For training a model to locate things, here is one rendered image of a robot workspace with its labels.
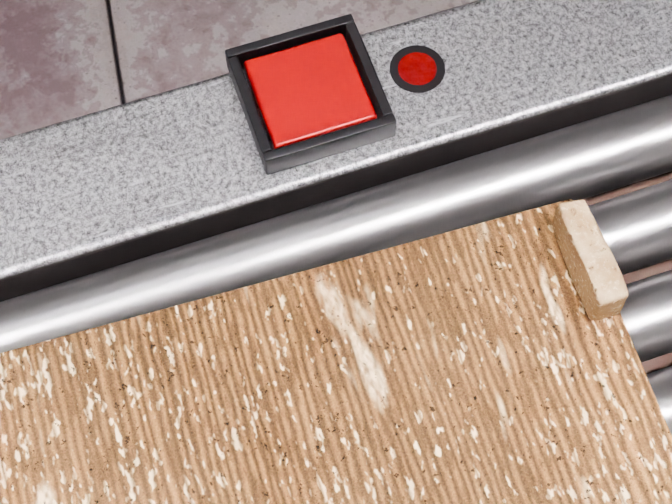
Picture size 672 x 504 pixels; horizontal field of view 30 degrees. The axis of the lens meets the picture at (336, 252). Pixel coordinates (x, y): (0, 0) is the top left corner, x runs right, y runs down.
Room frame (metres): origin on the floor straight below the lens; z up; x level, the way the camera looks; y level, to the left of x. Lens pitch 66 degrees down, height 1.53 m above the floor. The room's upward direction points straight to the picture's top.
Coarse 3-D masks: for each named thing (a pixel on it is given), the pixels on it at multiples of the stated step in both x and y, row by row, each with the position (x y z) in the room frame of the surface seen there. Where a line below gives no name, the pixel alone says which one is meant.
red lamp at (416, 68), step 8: (408, 56) 0.40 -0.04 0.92; (416, 56) 0.40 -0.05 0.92; (424, 56) 0.40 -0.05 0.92; (400, 64) 0.40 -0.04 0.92; (408, 64) 0.40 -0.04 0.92; (416, 64) 0.40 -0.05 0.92; (424, 64) 0.40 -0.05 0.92; (432, 64) 0.40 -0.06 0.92; (400, 72) 0.39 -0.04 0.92; (408, 72) 0.39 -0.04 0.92; (416, 72) 0.39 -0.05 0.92; (424, 72) 0.39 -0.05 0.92; (432, 72) 0.39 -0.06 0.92; (408, 80) 0.39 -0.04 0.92; (416, 80) 0.39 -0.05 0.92; (424, 80) 0.39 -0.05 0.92
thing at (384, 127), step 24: (336, 24) 0.41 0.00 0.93; (240, 48) 0.40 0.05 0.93; (264, 48) 0.40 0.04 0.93; (360, 48) 0.40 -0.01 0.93; (240, 72) 0.38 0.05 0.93; (360, 72) 0.39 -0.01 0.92; (240, 96) 0.37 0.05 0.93; (384, 96) 0.37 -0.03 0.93; (384, 120) 0.35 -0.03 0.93; (264, 144) 0.34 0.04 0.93; (312, 144) 0.34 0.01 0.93; (336, 144) 0.34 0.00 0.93; (360, 144) 0.34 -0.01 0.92; (264, 168) 0.33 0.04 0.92; (288, 168) 0.33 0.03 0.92
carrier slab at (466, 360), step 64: (384, 256) 0.27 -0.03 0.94; (448, 256) 0.27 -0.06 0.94; (512, 256) 0.27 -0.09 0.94; (128, 320) 0.23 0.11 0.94; (192, 320) 0.23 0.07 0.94; (256, 320) 0.23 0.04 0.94; (320, 320) 0.23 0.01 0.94; (384, 320) 0.23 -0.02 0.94; (448, 320) 0.23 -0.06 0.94; (512, 320) 0.23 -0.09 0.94; (576, 320) 0.23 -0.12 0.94; (0, 384) 0.20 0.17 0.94; (64, 384) 0.20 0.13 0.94; (128, 384) 0.20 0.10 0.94; (192, 384) 0.20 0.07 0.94; (256, 384) 0.20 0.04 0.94; (320, 384) 0.20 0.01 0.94; (384, 384) 0.20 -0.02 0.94; (448, 384) 0.20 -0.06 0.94; (512, 384) 0.20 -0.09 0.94; (576, 384) 0.20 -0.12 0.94; (640, 384) 0.20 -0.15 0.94; (0, 448) 0.17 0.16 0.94; (64, 448) 0.17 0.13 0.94; (128, 448) 0.17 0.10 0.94; (192, 448) 0.17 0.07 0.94; (256, 448) 0.16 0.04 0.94; (320, 448) 0.16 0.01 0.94; (384, 448) 0.16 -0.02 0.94; (448, 448) 0.16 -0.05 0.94; (512, 448) 0.16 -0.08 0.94; (576, 448) 0.16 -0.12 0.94; (640, 448) 0.16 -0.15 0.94
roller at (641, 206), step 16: (640, 192) 0.31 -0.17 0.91; (656, 192) 0.31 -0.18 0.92; (592, 208) 0.30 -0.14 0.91; (608, 208) 0.30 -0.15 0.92; (624, 208) 0.30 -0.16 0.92; (640, 208) 0.30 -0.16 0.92; (656, 208) 0.30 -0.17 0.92; (608, 224) 0.29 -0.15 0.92; (624, 224) 0.29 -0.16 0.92; (640, 224) 0.29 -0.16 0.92; (656, 224) 0.29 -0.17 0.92; (608, 240) 0.28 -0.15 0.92; (624, 240) 0.28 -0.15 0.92; (640, 240) 0.28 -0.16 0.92; (656, 240) 0.28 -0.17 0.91; (624, 256) 0.28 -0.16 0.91; (640, 256) 0.28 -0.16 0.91; (656, 256) 0.28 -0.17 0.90; (624, 272) 0.27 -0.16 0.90
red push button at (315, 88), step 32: (256, 64) 0.39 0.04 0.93; (288, 64) 0.39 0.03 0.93; (320, 64) 0.39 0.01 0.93; (352, 64) 0.39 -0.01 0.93; (256, 96) 0.37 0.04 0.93; (288, 96) 0.37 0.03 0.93; (320, 96) 0.37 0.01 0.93; (352, 96) 0.37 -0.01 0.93; (288, 128) 0.35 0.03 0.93; (320, 128) 0.35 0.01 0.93
